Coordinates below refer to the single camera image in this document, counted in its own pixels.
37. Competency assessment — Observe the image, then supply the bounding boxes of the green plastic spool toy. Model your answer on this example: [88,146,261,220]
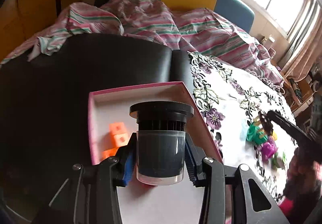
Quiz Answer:
[246,122,268,146]

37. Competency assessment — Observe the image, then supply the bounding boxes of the magenta plastic spool toy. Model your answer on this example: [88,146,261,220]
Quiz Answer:
[260,136,278,162]

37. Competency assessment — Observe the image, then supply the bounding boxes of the white green plug-in device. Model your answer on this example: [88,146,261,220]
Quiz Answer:
[272,152,287,170]

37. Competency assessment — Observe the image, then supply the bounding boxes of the orange cube block piece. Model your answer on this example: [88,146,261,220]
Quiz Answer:
[102,122,129,160]

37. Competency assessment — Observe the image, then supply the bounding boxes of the yellow orange plastic toy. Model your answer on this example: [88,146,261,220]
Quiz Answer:
[271,132,277,141]

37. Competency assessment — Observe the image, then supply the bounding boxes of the wooden shelf with clutter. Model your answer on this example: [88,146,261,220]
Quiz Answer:
[279,63,321,117]

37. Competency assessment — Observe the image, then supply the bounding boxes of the white floral embroidered tablecloth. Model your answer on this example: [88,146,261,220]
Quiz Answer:
[188,52,297,202]

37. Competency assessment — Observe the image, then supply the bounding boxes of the pink white cardboard box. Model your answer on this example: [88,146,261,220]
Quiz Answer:
[85,82,225,223]

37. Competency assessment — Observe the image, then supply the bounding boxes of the black leather surface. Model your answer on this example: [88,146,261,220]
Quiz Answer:
[1,34,193,219]

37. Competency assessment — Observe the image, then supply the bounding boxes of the pink striped bedsheet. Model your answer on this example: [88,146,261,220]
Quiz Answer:
[2,0,284,89]

